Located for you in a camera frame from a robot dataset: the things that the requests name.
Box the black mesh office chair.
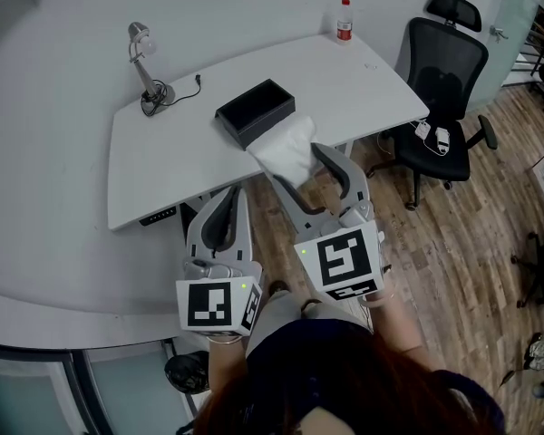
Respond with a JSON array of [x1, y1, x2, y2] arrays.
[[365, 0, 500, 212]]

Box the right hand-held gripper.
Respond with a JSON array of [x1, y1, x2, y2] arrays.
[[265, 141, 388, 303]]

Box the person's beige trousers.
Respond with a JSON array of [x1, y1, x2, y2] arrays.
[[244, 289, 374, 358]]

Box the black bin bag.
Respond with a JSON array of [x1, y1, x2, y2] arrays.
[[163, 350, 210, 396]]

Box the black desk control panel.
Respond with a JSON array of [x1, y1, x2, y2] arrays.
[[139, 206, 179, 227]]

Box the person's dark top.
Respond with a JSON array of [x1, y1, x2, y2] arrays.
[[242, 318, 507, 435]]

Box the silver desk lamp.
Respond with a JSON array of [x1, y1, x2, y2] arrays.
[[127, 21, 177, 109]]

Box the white oblong power bank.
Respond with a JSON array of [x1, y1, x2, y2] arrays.
[[434, 126, 452, 156]]

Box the thin wrist bracelet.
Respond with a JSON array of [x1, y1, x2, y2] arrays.
[[359, 291, 398, 310], [206, 334, 245, 347]]

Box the person's right forearm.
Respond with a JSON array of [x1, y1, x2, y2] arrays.
[[359, 287, 437, 376]]

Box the clear red-capped water bottle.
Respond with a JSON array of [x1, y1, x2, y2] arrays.
[[335, 0, 355, 46]]

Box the black lamp power cable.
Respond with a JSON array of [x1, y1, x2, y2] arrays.
[[140, 73, 203, 119]]

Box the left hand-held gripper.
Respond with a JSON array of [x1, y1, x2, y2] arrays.
[[175, 185, 265, 337]]

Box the person's left forearm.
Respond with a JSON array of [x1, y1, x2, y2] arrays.
[[205, 333, 249, 396]]

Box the black open box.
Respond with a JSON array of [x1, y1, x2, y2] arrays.
[[214, 78, 297, 152]]

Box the white cloth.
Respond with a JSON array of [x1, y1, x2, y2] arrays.
[[246, 114, 321, 189]]

